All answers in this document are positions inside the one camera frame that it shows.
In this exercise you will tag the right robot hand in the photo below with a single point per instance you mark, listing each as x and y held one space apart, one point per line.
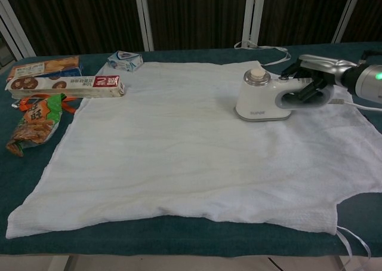
322 66

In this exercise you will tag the white handheld garment steamer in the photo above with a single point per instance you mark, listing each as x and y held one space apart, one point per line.
256 101

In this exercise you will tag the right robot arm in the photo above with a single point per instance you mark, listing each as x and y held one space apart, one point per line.
367 81

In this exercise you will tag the white sleeveless shirt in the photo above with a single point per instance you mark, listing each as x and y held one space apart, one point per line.
179 157

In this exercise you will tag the long white ribbon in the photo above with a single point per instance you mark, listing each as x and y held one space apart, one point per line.
283 51

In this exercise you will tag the dark folding partition screen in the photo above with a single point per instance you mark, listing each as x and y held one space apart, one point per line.
191 14

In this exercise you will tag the teal table cover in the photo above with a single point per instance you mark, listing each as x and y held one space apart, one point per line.
179 57

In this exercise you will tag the short white ribbon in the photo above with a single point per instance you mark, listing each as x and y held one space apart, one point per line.
356 238

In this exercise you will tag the blue white soap box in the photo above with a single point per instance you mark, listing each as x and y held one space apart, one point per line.
123 60

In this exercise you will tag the long chocolate cookie box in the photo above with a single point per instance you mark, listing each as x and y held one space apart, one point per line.
59 86

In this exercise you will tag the orange biscuit box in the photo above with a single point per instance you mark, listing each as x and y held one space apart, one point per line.
44 66

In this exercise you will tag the green orange snack bag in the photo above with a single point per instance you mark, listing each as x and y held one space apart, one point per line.
35 124

